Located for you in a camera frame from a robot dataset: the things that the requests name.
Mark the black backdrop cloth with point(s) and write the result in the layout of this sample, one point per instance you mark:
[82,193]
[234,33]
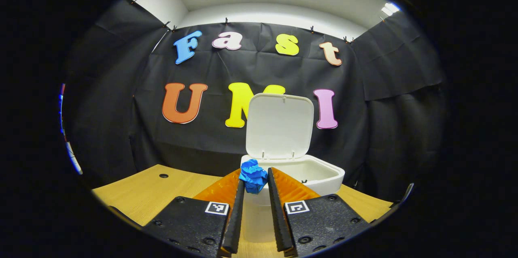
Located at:
[210,144]

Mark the wooden desktop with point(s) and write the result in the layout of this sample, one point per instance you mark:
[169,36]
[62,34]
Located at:
[137,193]

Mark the small ceiling light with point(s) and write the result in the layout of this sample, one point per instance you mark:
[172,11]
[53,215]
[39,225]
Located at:
[390,9]

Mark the white desktop garbage bin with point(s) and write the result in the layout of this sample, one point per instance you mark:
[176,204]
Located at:
[279,124]

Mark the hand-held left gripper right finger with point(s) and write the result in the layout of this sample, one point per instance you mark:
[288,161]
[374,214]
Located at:
[277,221]

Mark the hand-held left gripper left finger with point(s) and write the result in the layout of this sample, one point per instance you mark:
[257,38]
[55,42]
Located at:
[236,221]

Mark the blue paper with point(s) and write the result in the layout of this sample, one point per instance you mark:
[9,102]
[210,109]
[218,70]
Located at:
[253,177]

